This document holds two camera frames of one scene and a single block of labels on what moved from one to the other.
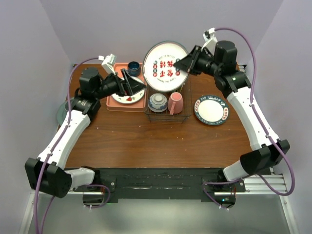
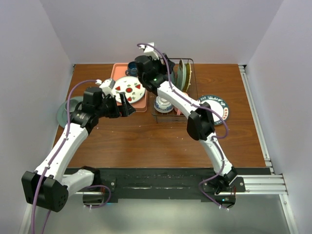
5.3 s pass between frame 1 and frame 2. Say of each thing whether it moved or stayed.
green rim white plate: stayed
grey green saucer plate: stayed
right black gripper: moved
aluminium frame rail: stayed
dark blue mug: stayed
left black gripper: moved
